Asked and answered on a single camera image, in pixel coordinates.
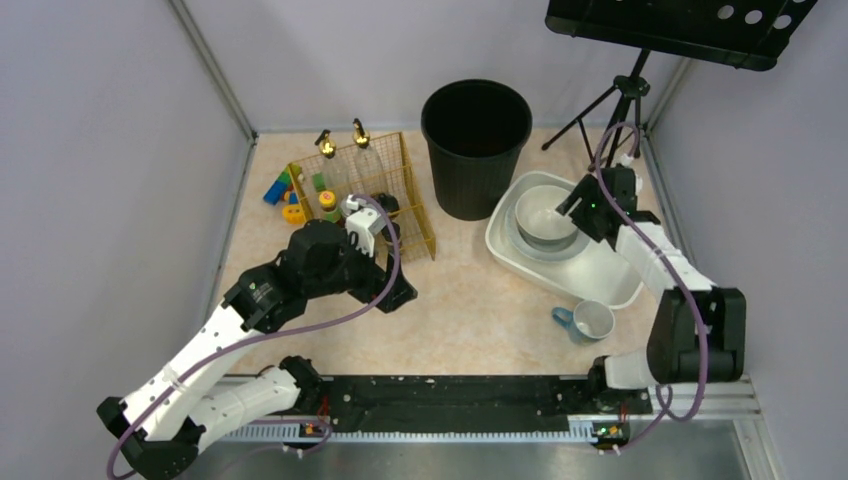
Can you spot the metal corner post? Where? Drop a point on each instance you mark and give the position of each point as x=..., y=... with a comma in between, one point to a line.
x=211, y=67

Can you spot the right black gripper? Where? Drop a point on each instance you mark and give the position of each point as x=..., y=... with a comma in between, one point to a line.
x=584, y=211

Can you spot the white paper plate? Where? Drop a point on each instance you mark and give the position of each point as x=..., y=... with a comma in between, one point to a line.
x=530, y=248

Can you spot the blue toy block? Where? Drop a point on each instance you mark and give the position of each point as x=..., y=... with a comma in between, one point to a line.
x=275, y=192

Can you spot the green lego brick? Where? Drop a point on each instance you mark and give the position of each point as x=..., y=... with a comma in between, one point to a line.
x=291, y=174

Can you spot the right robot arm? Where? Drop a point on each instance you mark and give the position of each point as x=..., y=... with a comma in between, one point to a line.
x=698, y=333

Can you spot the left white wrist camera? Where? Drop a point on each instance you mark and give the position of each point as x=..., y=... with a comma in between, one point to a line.
x=365, y=217

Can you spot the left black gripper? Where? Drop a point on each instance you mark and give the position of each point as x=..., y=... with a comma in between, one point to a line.
x=390, y=291

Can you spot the red sauce bottle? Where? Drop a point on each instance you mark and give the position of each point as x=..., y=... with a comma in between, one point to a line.
x=329, y=207

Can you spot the gold wire basket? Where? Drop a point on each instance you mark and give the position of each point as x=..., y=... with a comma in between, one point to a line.
x=418, y=239

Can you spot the glass oil bottle dark liquid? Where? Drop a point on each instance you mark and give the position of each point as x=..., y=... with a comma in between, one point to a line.
x=368, y=162

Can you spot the black music stand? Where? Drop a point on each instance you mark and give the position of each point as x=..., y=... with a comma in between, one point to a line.
x=741, y=34

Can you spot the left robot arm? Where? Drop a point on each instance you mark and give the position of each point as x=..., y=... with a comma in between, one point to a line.
x=166, y=424

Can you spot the green toy block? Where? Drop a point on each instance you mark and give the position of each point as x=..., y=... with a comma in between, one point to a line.
x=318, y=182

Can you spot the white bowl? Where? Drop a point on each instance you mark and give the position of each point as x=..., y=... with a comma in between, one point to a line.
x=538, y=221

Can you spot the blue mug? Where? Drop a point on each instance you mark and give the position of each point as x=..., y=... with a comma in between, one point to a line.
x=587, y=323

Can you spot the black trash bin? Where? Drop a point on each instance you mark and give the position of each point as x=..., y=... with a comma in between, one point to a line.
x=475, y=130

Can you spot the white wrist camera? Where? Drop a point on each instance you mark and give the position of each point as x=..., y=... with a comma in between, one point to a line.
x=626, y=160
x=365, y=217

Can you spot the white rectangular tub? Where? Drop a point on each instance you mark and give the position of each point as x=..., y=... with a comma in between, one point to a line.
x=586, y=270

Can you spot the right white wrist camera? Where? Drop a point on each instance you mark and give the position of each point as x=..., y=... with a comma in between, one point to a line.
x=626, y=160

